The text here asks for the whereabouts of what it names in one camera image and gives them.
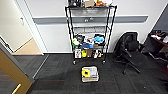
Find white printed magazine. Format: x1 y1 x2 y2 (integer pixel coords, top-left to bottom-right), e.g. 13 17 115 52
84 35 95 45

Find green and white bowl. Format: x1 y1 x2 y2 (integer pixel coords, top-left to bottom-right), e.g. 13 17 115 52
71 38 81 48

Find brown cardboard box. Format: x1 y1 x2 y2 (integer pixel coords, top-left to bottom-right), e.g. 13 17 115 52
83 0 96 8

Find black office chair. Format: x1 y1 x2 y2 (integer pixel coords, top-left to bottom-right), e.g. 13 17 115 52
112 31 148 75

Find white door frame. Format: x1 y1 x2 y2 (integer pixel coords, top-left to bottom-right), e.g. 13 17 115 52
13 0 48 55

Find pale woven basket dark spots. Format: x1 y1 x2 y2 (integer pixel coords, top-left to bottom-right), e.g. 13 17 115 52
80 65 100 83

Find small brown box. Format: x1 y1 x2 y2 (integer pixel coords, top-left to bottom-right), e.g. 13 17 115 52
86 49 95 58

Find glossy black bag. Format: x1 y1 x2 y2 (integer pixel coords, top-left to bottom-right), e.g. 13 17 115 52
75 34 85 44

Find dark blue cap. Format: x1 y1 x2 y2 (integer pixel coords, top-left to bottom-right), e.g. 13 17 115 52
81 42 95 50

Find yellow plush toy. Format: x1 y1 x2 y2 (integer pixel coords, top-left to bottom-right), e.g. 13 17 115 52
82 68 93 78

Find box with face picture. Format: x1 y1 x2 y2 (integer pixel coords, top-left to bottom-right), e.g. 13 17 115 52
74 49 83 59

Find black and white package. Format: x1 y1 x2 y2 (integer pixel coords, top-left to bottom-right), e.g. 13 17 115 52
94 49 104 60

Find dark desk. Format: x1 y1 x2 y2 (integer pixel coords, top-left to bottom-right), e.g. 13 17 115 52
146 29 168 63

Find wooden door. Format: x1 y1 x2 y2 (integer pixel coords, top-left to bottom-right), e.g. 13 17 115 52
0 41 35 94

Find black wire shelf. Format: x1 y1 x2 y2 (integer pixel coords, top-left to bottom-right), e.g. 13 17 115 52
64 3 118 65

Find light blue plush toy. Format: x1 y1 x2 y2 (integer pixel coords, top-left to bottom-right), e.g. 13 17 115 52
93 34 106 46

